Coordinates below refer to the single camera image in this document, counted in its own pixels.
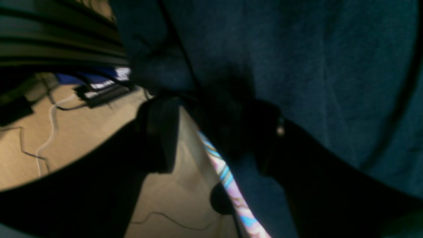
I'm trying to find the black t-shirt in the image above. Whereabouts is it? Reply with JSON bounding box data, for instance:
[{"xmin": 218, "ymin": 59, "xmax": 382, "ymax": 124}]
[{"xmin": 110, "ymin": 0, "xmax": 422, "ymax": 238}]

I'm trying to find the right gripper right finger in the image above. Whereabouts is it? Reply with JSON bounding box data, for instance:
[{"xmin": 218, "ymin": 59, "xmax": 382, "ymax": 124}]
[{"xmin": 255, "ymin": 100, "xmax": 422, "ymax": 238}]

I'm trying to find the patterned tablecloth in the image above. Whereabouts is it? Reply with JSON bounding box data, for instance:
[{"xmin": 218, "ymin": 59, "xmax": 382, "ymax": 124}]
[{"xmin": 197, "ymin": 130, "xmax": 271, "ymax": 238}]

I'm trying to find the white labelled power strip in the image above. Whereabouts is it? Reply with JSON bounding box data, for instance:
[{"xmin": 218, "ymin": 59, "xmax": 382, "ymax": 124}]
[{"xmin": 73, "ymin": 67, "xmax": 135, "ymax": 108}]

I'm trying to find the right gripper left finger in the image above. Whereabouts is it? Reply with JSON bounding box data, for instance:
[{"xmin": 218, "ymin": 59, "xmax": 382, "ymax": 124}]
[{"xmin": 0, "ymin": 97, "xmax": 181, "ymax": 238}]

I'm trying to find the white floor cable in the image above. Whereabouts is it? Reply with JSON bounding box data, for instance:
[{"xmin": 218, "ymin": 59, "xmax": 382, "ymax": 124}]
[{"xmin": 35, "ymin": 94, "xmax": 78, "ymax": 177}]

